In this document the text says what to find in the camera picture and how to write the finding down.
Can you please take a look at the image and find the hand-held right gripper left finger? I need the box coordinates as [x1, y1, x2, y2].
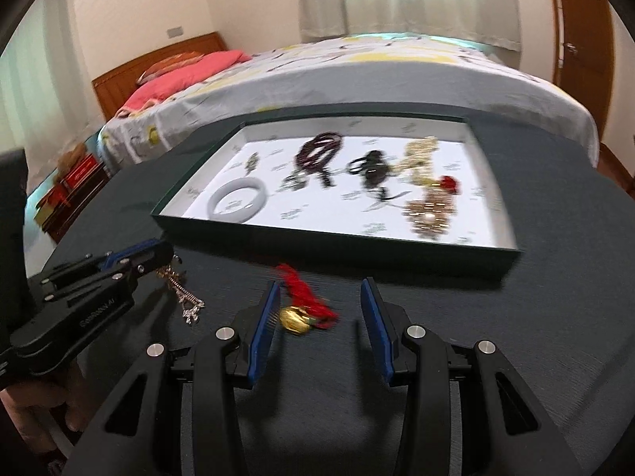
[64, 280, 283, 476]

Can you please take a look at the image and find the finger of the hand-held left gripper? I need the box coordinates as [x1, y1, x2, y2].
[42, 239, 169, 286]
[44, 248, 175, 309]

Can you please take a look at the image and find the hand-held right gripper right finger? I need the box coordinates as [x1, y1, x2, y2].
[360, 278, 583, 476]

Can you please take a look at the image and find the red tassel gold charm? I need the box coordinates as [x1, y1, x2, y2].
[275, 264, 341, 335]

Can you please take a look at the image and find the gold crystal chain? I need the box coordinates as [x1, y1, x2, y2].
[156, 255, 204, 325]

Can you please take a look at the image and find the shallow green cardboard tray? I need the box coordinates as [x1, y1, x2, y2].
[151, 113, 521, 278]

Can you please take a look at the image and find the white jade bangle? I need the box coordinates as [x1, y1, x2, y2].
[207, 177, 269, 220]

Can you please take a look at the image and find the pearl cluster brooch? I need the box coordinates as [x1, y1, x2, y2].
[404, 191, 460, 241]

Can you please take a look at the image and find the dark bead cord bracelet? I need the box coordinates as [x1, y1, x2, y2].
[347, 150, 412, 204]

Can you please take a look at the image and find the white pearl bracelet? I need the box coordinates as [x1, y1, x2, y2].
[394, 136, 442, 186]

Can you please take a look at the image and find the dark red wooden bead necklace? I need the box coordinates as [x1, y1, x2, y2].
[295, 131, 345, 186]

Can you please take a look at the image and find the person's left hand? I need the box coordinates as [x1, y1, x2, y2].
[0, 357, 97, 457]

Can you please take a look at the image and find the dark wooden nightstand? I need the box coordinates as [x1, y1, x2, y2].
[37, 159, 110, 244]

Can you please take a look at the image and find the large red gift box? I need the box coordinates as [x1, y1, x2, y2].
[64, 155, 102, 189]

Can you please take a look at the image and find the small red gift box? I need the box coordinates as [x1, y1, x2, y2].
[37, 183, 67, 219]

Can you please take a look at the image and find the brown teddy bear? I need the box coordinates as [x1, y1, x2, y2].
[54, 143, 87, 179]

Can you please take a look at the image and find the sheer side curtain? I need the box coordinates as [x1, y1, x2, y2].
[0, 10, 107, 194]

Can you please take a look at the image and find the wooden headboard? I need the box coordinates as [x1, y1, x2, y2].
[92, 32, 224, 120]

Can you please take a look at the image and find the pink pillow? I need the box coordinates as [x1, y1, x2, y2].
[116, 50, 251, 117]

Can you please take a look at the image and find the orange pillow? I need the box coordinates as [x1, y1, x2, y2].
[136, 52, 206, 85]

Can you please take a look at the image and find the dark grey tablecloth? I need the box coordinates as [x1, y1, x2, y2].
[25, 104, 635, 476]

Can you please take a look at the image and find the bed with printed sheet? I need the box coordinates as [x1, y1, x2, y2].
[96, 35, 601, 179]

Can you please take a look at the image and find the white window curtain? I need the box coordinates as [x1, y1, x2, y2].
[295, 0, 527, 53]

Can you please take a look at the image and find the brown wooden door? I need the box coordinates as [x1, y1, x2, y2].
[546, 0, 616, 154]

